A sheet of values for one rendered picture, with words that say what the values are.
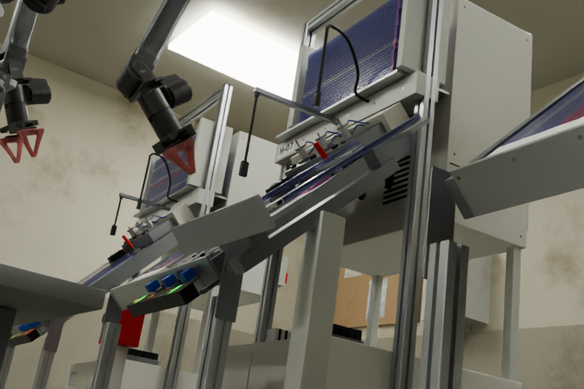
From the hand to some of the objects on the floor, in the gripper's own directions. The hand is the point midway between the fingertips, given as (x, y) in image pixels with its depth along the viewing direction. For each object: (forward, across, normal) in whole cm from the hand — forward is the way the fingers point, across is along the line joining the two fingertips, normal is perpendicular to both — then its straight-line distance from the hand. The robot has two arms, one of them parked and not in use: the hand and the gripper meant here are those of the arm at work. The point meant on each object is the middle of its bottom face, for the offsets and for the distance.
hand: (191, 170), depth 171 cm
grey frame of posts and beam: (+92, -34, -35) cm, 104 cm away
